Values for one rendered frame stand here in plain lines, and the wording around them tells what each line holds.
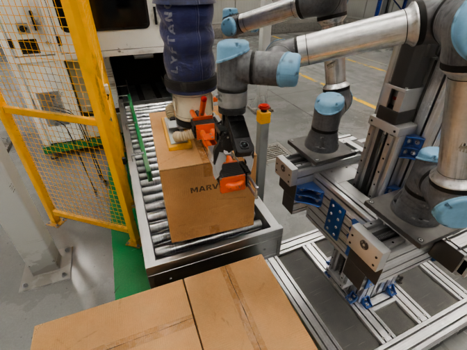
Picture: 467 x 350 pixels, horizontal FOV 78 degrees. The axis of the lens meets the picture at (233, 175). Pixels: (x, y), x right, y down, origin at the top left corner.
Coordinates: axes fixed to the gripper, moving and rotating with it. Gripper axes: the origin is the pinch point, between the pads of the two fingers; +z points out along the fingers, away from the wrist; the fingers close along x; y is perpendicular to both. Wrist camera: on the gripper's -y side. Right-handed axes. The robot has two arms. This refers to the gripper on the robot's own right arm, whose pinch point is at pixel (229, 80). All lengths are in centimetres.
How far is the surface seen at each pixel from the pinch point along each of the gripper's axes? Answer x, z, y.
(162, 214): -49, 65, 25
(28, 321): -136, 118, 34
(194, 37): -25, -30, 40
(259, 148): 18.2, 44.1, 4.5
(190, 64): -27, -21, 39
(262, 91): 116, 95, -228
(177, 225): -43, 41, 61
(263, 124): 20.2, 27.7, 4.4
